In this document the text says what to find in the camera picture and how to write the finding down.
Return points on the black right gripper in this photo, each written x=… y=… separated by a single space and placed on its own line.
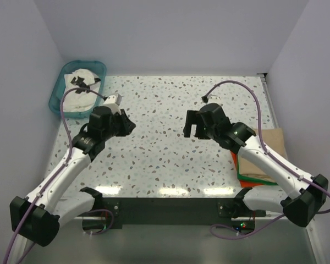
x=193 y=117

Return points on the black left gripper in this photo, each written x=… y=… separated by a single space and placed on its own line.
x=127 y=125

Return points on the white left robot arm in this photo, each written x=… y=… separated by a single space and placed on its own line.
x=32 y=217

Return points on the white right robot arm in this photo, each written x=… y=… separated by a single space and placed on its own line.
x=298 y=194

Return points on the white t shirt black print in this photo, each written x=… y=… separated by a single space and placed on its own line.
x=82 y=99

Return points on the green folded t shirt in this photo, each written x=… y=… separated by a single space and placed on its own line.
x=248 y=181

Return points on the orange folded t shirt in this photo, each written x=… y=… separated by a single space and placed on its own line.
x=250 y=175

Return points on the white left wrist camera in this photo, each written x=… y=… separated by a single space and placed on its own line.
x=113 y=102

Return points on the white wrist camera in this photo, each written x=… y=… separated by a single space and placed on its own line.
x=212 y=99
x=113 y=102

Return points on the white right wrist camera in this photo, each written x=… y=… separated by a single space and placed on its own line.
x=212 y=99

